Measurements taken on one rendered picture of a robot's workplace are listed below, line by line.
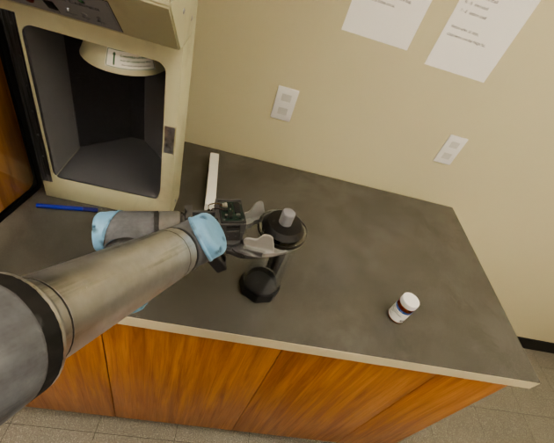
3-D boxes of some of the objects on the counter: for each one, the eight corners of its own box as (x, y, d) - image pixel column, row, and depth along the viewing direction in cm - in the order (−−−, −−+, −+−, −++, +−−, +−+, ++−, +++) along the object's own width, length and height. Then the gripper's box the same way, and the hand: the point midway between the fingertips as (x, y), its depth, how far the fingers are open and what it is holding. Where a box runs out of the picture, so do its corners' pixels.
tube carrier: (275, 266, 93) (300, 209, 79) (284, 301, 86) (313, 246, 72) (236, 266, 89) (254, 207, 75) (242, 303, 82) (264, 246, 68)
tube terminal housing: (86, 144, 109) (34, -250, 57) (189, 169, 114) (229, -171, 62) (45, 195, 91) (-85, -314, 39) (170, 221, 96) (204, -197, 44)
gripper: (185, 243, 59) (299, 240, 65) (181, 184, 69) (280, 185, 75) (184, 273, 65) (288, 267, 71) (180, 214, 75) (273, 214, 81)
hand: (278, 234), depth 75 cm, fingers closed on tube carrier, 9 cm apart
